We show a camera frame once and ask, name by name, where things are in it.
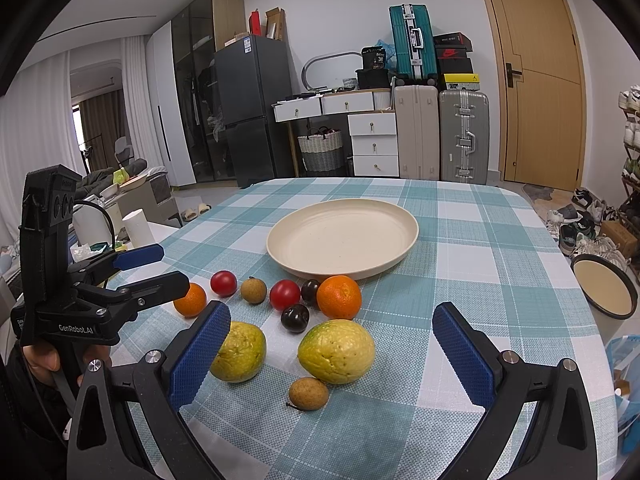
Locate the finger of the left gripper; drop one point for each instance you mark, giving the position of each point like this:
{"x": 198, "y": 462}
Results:
{"x": 145, "y": 292}
{"x": 135, "y": 256}

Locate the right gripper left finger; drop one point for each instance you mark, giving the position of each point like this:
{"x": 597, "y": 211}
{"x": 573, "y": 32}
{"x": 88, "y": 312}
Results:
{"x": 104, "y": 441}

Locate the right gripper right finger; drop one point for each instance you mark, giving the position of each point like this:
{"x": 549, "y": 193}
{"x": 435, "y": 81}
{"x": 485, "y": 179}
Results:
{"x": 559, "y": 442}

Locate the small orange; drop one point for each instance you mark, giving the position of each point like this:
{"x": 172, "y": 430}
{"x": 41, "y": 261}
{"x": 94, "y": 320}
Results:
{"x": 191, "y": 305}

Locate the red tomato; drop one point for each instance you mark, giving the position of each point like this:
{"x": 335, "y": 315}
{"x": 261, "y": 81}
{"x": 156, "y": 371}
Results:
{"x": 223, "y": 283}
{"x": 284, "y": 294}

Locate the brown longan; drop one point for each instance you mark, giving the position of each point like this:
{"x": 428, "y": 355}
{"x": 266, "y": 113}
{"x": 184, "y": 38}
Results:
{"x": 253, "y": 291}
{"x": 308, "y": 394}

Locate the yellow citrus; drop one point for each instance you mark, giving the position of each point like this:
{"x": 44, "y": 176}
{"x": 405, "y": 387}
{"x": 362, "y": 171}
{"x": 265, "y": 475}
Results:
{"x": 242, "y": 355}

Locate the dark plum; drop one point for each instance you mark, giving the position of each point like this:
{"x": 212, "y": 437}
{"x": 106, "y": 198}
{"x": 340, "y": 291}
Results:
{"x": 309, "y": 291}
{"x": 295, "y": 318}

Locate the large orange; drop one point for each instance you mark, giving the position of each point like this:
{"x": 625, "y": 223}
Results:
{"x": 339, "y": 296}

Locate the yellow-green citrus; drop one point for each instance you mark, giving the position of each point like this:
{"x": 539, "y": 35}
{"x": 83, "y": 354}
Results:
{"x": 337, "y": 352}

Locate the person's left hand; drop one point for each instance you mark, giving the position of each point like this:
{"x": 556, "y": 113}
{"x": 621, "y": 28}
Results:
{"x": 43, "y": 360}

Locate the white cylinder humidifier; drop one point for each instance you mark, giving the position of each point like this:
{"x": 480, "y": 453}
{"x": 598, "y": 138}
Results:
{"x": 138, "y": 229}

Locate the round tray on floor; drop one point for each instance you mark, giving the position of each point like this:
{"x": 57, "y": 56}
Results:
{"x": 606, "y": 286}

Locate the teal checkered tablecloth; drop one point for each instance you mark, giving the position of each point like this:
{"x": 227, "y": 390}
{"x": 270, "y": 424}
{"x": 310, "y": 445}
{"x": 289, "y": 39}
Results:
{"x": 482, "y": 248}

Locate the cream round plate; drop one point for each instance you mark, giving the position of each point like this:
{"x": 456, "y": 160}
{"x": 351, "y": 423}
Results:
{"x": 357, "y": 237}

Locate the white wardrobe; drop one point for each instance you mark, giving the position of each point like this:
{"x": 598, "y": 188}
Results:
{"x": 160, "y": 69}

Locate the woven laundry basket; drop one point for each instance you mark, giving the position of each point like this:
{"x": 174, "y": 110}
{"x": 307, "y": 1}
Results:
{"x": 322, "y": 151}

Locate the black refrigerator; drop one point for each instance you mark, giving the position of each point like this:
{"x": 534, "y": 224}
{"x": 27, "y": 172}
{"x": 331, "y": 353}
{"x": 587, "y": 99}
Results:
{"x": 252, "y": 76}

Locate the dark glass cabinet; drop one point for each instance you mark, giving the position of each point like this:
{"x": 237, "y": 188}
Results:
{"x": 198, "y": 32}

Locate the white drawer desk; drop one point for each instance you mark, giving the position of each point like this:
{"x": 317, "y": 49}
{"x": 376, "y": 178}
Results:
{"x": 371, "y": 121}

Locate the silver suitcase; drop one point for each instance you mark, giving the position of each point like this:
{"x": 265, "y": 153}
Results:
{"x": 464, "y": 136}

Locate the beige suitcase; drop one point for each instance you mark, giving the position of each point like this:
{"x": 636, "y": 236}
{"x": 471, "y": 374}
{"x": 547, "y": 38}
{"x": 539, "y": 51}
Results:
{"x": 417, "y": 123}

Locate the shoe rack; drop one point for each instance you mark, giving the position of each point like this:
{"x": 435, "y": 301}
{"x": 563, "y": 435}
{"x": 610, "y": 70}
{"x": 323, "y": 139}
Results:
{"x": 628, "y": 102}

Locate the teal suitcase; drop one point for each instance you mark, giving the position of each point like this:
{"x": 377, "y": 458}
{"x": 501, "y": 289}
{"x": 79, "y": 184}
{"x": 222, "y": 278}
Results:
{"x": 414, "y": 43}

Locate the yellow black box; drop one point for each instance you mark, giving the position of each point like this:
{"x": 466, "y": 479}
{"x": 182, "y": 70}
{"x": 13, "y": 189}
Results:
{"x": 462, "y": 81}

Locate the wooden door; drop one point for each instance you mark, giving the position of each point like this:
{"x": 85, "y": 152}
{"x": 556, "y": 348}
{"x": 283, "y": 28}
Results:
{"x": 542, "y": 95}

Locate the black shoe boxes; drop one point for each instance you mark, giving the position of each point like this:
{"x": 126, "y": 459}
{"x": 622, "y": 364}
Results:
{"x": 452, "y": 53}

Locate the oval mirror frame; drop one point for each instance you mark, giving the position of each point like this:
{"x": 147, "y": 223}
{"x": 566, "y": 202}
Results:
{"x": 332, "y": 72}

